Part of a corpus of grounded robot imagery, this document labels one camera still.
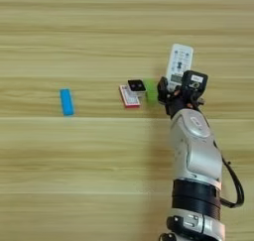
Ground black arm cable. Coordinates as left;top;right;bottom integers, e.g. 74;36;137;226
212;140;245;209

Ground black box with white label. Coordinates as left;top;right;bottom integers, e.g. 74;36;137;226
181;69;209;94

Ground blue rectangular block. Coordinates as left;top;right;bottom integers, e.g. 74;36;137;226
60;87;75;117

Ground white remote control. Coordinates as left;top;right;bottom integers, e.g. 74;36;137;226
165;43;194;93

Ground red and white card box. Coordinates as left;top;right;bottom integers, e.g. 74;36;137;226
118;83;142;109

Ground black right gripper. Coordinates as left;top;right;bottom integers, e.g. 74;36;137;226
156;75;206;119

